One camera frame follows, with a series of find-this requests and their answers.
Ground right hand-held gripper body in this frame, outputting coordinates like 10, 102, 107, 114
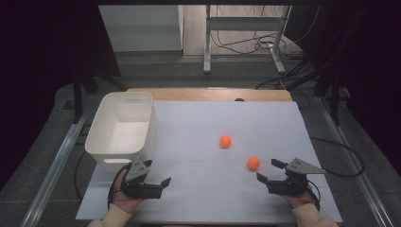
266, 157, 327, 197

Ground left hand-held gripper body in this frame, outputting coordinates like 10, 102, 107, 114
120, 156, 164, 201

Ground orange ball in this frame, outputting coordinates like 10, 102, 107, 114
219, 134, 233, 148
247, 156, 261, 171

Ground white plastic bin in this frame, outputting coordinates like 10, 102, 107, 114
84, 91, 158, 174

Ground person's right hand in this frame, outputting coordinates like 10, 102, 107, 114
279, 185, 316, 210

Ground person's left hand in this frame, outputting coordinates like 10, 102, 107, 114
111, 171, 147, 215

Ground white table cover sheet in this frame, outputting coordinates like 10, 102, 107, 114
75, 99, 344, 223

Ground black stand legs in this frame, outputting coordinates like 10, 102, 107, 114
315, 70, 352, 127
61, 61, 128, 125

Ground white cabinet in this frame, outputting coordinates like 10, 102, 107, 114
98, 4, 184, 53

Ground dark curtain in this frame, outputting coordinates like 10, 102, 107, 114
0, 0, 121, 190
283, 0, 401, 178

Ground grey metal stand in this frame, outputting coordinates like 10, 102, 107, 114
202, 4, 292, 76

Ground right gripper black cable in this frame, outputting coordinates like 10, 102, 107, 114
306, 179, 322, 212

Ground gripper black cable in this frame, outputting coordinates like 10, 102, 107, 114
107, 163, 132, 211
306, 179, 322, 212

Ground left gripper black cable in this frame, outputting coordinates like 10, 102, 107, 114
107, 163, 132, 211

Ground short black floor cable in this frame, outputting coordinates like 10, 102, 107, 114
73, 150, 88, 201

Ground metal floor rail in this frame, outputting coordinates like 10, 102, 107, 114
19, 113, 90, 227
316, 96, 395, 227

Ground long black floor cable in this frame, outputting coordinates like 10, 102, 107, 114
310, 135, 365, 178

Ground tangle of black floor cables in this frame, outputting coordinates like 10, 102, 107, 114
210, 6, 320, 61

